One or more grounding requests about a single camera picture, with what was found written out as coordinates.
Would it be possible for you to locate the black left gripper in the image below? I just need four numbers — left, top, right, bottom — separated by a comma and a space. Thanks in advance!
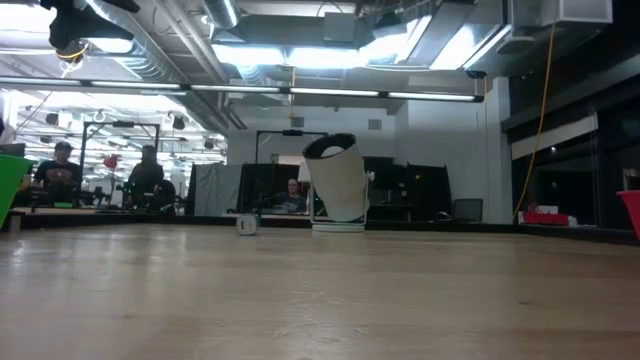
39, 0, 142, 51

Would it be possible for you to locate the grey office chair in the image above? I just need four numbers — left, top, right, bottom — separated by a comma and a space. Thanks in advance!
452, 198, 485, 224

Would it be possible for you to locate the person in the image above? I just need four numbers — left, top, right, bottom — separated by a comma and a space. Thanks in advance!
272, 178, 309, 215
31, 141, 84, 207
125, 144, 177, 211

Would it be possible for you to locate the long ceiling light strip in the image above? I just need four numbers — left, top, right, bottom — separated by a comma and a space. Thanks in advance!
0, 74, 486, 104

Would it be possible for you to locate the green plastic mesh basket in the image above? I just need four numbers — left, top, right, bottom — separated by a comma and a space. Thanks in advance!
0, 153, 34, 230

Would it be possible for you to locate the grey partition panel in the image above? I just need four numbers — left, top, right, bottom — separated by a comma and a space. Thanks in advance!
185, 162, 246, 217

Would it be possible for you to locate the black partition panel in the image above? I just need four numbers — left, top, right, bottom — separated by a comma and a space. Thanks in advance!
238, 162, 301, 214

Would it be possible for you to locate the blue and white small item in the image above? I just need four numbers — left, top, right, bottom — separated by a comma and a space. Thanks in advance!
235, 213, 260, 237

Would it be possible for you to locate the black shelf cabinet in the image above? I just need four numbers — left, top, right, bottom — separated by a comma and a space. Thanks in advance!
363, 156, 454, 223

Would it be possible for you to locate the red box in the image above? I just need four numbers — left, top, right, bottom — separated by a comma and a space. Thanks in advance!
518, 203, 577, 228

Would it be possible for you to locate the red plastic mesh basket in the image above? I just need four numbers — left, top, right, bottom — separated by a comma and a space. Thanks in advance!
616, 189, 640, 240

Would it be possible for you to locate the black metal rig frame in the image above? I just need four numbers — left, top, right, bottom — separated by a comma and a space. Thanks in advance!
78, 120, 162, 207
254, 128, 330, 166

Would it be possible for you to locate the silver ventilation duct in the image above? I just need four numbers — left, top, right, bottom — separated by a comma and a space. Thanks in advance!
199, 0, 242, 30

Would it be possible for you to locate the black aluminium table frame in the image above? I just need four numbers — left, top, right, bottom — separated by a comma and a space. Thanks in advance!
0, 211, 640, 246

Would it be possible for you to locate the yellow hanging cable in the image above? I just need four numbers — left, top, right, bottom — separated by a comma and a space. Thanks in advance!
511, 19, 559, 222

